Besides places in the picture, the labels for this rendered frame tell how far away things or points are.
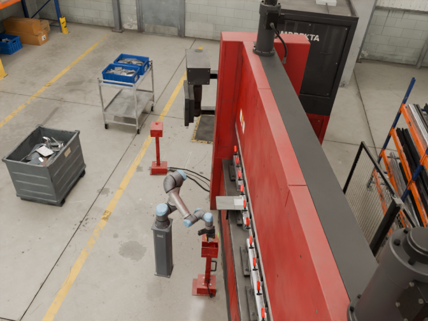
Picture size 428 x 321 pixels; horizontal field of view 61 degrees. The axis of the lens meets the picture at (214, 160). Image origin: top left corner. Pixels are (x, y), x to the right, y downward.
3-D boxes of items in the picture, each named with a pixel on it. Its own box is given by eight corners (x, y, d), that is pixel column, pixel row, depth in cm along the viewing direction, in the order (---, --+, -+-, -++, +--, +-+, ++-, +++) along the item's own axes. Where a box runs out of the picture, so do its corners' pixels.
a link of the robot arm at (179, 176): (162, 208, 364) (167, 172, 326) (173, 201, 373) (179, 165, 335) (169, 216, 360) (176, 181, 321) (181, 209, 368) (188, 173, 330)
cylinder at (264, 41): (251, 47, 336) (258, -8, 306) (278, 48, 338) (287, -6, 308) (256, 62, 310) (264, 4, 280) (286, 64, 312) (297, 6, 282)
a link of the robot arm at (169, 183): (160, 178, 317) (190, 227, 314) (169, 173, 323) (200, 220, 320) (155, 183, 326) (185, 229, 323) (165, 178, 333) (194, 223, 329)
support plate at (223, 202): (215, 197, 368) (215, 195, 367) (241, 197, 370) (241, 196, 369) (216, 209, 354) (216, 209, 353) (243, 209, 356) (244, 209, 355)
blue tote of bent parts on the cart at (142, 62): (121, 63, 635) (121, 53, 624) (149, 67, 630) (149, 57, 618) (114, 71, 607) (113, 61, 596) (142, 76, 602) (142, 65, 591)
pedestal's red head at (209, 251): (202, 241, 365) (202, 228, 354) (218, 241, 365) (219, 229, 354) (200, 257, 349) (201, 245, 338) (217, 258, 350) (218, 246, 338)
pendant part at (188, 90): (183, 106, 453) (183, 79, 431) (192, 106, 454) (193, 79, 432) (184, 126, 418) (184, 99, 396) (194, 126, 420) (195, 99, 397)
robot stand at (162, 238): (153, 275, 407) (150, 228, 358) (158, 262, 420) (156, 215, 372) (169, 278, 405) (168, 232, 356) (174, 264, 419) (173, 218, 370)
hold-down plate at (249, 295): (245, 287, 303) (245, 285, 301) (251, 287, 303) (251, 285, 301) (249, 322, 279) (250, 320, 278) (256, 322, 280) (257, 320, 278)
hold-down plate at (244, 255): (239, 248, 334) (240, 246, 332) (245, 248, 334) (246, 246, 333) (243, 276, 311) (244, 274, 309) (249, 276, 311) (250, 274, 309)
